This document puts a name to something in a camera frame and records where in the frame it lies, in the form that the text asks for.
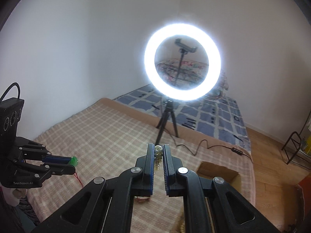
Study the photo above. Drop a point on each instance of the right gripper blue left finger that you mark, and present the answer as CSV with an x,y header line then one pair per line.
x,y
105,205

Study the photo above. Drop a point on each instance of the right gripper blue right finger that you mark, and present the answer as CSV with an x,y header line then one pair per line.
x,y
210,205

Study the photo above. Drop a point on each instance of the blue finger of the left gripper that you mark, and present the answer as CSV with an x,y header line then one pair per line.
x,y
60,169
56,159

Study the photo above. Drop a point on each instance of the red strap wristwatch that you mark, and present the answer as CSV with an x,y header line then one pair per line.
x,y
142,199

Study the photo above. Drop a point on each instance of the brown cardboard box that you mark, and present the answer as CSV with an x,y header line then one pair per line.
x,y
210,170

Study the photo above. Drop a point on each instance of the pink plaid blanket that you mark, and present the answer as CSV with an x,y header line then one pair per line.
x,y
108,137

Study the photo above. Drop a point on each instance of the blue patterned bed sheet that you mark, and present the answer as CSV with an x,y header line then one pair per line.
x,y
218,118

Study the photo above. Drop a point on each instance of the black clothes rack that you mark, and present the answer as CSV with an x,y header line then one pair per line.
x,y
297,146

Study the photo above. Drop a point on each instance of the folded floral quilt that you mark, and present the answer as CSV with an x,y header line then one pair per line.
x,y
189,75

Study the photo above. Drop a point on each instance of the black phone holder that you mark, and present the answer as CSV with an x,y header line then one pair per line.
x,y
183,50

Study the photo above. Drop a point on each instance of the black camera module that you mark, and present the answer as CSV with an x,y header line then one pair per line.
x,y
11,110

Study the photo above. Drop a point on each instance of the white ring light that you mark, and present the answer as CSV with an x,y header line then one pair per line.
x,y
209,46

